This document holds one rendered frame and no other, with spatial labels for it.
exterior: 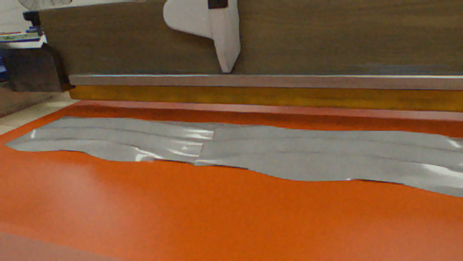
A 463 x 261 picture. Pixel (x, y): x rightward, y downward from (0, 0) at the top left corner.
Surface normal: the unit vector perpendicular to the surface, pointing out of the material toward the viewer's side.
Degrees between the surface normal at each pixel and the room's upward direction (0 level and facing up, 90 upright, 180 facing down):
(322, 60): 90
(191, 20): 84
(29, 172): 0
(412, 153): 31
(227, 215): 0
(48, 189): 0
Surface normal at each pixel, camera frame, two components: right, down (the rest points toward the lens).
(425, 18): -0.32, 0.40
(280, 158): -0.29, -0.38
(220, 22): -0.29, 0.60
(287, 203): -0.07, -0.91
